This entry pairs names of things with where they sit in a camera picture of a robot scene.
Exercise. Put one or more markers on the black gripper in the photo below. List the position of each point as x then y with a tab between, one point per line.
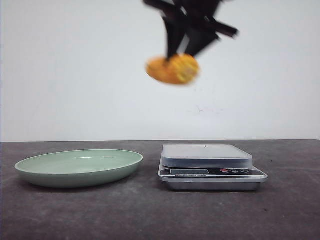
198	16

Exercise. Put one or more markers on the yellow corn cob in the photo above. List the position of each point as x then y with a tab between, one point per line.
180	69

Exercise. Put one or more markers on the silver digital kitchen scale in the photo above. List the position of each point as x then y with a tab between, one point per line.
208	167

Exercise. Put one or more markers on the light green plate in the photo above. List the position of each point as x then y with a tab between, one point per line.
79	168

